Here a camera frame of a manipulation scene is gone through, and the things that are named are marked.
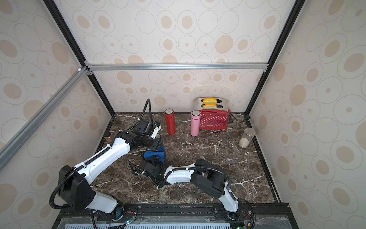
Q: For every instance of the rear yellow toast slice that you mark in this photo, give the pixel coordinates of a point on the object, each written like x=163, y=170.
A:
x=209, y=101

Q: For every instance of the front yellow toast slice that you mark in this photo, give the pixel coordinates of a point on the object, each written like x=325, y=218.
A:
x=209, y=106

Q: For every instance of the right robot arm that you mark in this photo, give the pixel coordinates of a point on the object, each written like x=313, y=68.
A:
x=209, y=178

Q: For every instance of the right black frame post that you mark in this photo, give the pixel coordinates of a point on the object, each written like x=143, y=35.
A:
x=295, y=11

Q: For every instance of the left black frame post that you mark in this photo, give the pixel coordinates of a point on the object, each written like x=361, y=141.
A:
x=75, y=48

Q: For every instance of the small brown bottle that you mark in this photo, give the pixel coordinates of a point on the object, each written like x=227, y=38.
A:
x=108, y=136

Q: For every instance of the red polka dot toaster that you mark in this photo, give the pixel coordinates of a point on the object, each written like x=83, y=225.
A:
x=213, y=119

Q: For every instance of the blue thermos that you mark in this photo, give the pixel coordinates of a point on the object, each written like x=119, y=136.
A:
x=161, y=147

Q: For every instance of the black frame post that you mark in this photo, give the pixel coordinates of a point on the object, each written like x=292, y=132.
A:
x=75, y=48
x=295, y=11

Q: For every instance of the red thermos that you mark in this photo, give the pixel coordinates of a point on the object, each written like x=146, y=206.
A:
x=170, y=121

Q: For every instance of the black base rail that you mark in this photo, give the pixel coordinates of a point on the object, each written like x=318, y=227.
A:
x=183, y=216

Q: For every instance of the horizontal aluminium frame bar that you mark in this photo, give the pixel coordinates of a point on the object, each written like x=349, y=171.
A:
x=170, y=67

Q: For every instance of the blue cleaning cloth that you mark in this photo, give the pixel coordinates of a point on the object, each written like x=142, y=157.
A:
x=154, y=155

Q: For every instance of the pink thermos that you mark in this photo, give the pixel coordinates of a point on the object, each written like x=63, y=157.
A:
x=195, y=122

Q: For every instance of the left aluminium frame bar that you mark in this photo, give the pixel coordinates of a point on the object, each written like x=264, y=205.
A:
x=15, y=144

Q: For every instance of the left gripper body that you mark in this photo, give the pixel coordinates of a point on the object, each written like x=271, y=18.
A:
x=149, y=142

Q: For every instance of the glass jar with powder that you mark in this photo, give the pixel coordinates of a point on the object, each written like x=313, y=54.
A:
x=247, y=137

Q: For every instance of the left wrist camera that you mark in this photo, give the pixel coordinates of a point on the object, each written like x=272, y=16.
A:
x=147, y=128

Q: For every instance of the yellow toast slice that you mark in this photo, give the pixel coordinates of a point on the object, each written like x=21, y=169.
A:
x=209, y=106
x=209, y=101

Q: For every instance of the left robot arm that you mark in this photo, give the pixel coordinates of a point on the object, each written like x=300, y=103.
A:
x=74, y=190

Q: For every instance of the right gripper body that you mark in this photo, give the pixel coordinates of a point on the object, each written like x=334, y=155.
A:
x=144, y=167

